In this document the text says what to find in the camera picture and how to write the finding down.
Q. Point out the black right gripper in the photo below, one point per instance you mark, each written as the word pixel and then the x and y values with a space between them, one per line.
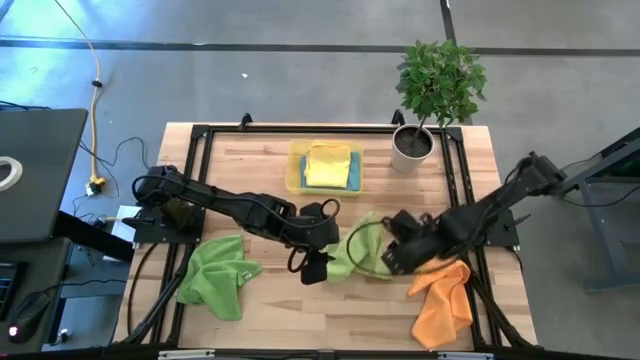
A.
pixel 425 247

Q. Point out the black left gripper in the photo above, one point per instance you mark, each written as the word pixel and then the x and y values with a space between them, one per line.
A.
pixel 315 234

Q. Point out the light yellow-green microfiber towel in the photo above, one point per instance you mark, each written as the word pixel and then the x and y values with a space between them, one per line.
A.
pixel 362 245

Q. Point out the orange microfiber towel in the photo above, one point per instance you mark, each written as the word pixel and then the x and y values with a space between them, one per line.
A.
pixel 442 305

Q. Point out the blue microfiber towel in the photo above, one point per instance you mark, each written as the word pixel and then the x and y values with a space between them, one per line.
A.
pixel 356 175

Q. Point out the bright green microfiber towel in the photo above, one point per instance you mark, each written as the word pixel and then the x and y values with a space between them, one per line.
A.
pixel 215 280

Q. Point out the yellow microfiber towel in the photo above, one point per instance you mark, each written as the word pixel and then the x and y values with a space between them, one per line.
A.
pixel 327 165

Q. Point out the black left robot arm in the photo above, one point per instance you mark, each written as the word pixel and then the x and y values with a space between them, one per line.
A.
pixel 225 205

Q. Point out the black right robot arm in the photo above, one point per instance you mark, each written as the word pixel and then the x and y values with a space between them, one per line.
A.
pixel 500 200

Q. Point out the white plant pot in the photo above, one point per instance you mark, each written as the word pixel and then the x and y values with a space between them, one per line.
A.
pixel 412 150

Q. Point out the translucent yellow plastic tray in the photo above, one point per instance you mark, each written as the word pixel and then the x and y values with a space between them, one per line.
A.
pixel 295 150

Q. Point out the green leafy potted plant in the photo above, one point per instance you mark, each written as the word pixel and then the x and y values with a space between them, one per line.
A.
pixel 440 80

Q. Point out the white paper sheet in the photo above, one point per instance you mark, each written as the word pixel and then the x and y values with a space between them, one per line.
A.
pixel 125 220

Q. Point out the black desk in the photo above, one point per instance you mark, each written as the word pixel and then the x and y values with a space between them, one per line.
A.
pixel 45 260

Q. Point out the dark grey desk surface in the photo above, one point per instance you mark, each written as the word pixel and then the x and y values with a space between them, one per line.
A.
pixel 45 170

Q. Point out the black computer mouse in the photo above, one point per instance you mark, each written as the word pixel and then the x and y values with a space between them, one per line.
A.
pixel 27 315

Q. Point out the black keyboard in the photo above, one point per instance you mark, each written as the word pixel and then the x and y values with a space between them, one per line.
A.
pixel 7 290

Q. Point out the white tape roll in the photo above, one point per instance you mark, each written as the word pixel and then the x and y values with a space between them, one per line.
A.
pixel 19 170

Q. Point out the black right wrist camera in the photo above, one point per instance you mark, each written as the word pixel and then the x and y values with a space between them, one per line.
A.
pixel 405 223

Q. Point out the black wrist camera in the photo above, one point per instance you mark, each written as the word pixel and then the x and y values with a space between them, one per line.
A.
pixel 313 211
pixel 405 223

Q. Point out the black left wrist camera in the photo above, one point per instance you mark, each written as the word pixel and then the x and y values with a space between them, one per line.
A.
pixel 313 211

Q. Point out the silver metal bracket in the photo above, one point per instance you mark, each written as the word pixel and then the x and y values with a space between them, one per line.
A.
pixel 465 356
pixel 185 355

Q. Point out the black aluminium table frame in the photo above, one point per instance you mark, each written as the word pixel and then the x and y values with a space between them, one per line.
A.
pixel 325 129

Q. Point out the grey metal cart frame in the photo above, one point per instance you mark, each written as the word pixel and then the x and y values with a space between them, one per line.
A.
pixel 596 235

